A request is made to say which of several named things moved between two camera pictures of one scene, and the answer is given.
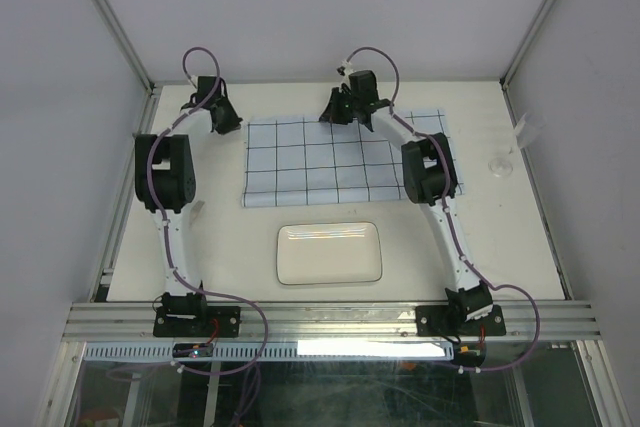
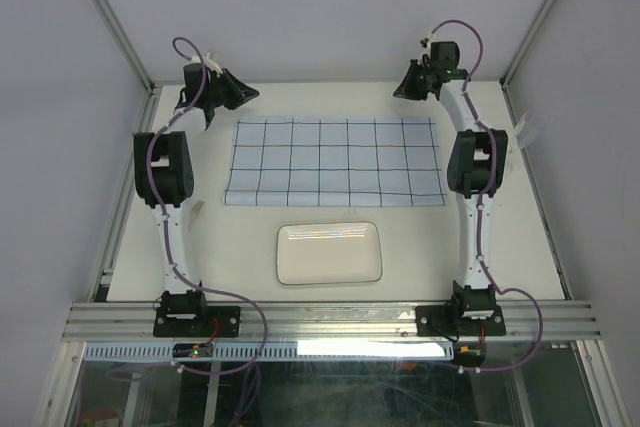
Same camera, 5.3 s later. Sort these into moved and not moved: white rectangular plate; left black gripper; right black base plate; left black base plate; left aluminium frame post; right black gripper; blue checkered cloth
Moved: right black gripper; left black gripper; blue checkered cloth
Not moved: right black base plate; left black base plate; white rectangular plate; left aluminium frame post
